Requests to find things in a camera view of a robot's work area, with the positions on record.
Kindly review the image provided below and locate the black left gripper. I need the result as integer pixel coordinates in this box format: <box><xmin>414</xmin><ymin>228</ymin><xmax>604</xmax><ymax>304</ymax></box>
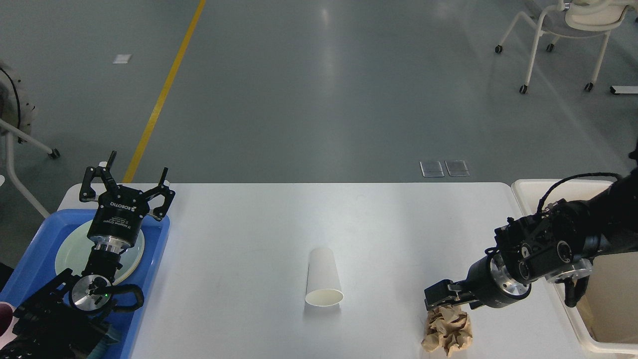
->
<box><xmin>79</xmin><ymin>151</ymin><xmax>175</xmax><ymax>249</ymax></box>

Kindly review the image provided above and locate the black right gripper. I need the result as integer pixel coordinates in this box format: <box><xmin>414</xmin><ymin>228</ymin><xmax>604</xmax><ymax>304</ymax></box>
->
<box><xmin>424</xmin><ymin>254</ymin><xmax>531</xmax><ymax>311</ymax></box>

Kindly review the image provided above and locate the brown paper ball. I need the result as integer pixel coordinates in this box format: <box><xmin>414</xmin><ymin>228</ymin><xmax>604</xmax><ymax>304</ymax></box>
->
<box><xmin>421</xmin><ymin>305</ymin><xmax>474</xmax><ymax>357</ymax></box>

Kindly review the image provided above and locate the light green plate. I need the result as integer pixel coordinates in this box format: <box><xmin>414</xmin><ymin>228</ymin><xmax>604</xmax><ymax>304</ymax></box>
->
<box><xmin>55</xmin><ymin>220</ymin><xmax>145</xmax><ymax>285</ymax></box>

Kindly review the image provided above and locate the teal mug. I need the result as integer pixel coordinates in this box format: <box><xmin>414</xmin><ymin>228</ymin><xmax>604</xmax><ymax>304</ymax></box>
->
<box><xmin>96</xmin><ymin>325</ymin><xmax>122</xmax><ymax>351</ymax></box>

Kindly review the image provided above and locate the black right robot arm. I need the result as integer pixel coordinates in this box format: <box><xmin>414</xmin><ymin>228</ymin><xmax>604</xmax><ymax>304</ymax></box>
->
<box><xmin>424</xmin><ymin>170</ymin><xmax>638</xmax><ymax>311</ymax></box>

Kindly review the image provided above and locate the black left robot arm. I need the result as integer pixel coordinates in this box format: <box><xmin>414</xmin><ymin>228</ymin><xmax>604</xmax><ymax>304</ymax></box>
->
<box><xmin>1</xmin><ymin>152</ymin><xmax>175</xmax><ymax>359</ymax></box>

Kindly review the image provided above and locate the blue plastic tray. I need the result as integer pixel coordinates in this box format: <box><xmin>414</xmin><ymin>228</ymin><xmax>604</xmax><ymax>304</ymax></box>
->
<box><xmin>1</xmin><ymin>209</ymin><xmax>169</xmax><ymax>359</ymax></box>

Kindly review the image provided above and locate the white paper cup lying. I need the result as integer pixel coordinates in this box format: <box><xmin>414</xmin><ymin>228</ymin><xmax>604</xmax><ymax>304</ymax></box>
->
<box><xmin>305</xmin><ymin>247</ymin><xmax>344</xmax><ymax>307</ymax></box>

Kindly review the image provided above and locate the white plastic bin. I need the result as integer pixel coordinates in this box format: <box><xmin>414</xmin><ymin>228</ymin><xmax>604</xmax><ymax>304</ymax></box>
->
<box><xmin>512</xmin><ymin>179</ymin><xmax>638</xmax><ymax>359</ymax></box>

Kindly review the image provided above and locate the pink cup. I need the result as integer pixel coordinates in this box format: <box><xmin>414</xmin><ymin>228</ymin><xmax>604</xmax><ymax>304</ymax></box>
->
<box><xmin>0</xmin><ymin>302</ymin><xmax>18</xmax><ymax>349</ymax></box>

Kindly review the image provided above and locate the white bar on floor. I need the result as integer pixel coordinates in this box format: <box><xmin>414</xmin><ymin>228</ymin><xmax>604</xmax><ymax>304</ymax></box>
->
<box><xmin>609</xmin><ymin>85</ymin><xmax>638</xmax><ymax>95</ymax></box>

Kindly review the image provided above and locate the white chair on wheels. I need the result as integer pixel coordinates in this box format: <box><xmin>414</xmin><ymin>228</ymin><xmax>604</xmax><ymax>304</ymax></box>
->
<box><xmin>494</xmin><ymin>0</ymin><xmax>637</xmax><ymax>95</ymax></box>

